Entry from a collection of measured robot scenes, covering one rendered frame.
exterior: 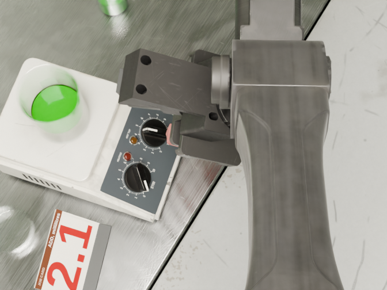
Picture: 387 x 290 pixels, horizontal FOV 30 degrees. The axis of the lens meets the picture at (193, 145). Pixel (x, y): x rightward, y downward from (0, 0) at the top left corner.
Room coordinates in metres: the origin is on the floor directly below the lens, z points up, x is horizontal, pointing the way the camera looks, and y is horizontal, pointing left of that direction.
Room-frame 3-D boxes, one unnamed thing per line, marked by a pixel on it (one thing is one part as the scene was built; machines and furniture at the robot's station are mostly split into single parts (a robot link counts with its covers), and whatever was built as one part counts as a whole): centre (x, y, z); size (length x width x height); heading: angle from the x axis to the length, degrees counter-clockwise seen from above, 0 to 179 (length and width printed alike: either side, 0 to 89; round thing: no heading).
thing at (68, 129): (0.27, 0.14, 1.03); 0.07 x 0.06 x 0.08; 57
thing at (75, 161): (0.27, 0.15, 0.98); 0.12 x 0.12 x 0.01; 67
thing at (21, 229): (0.17, 0.22, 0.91); 0.06 x 0.06 x 0.02
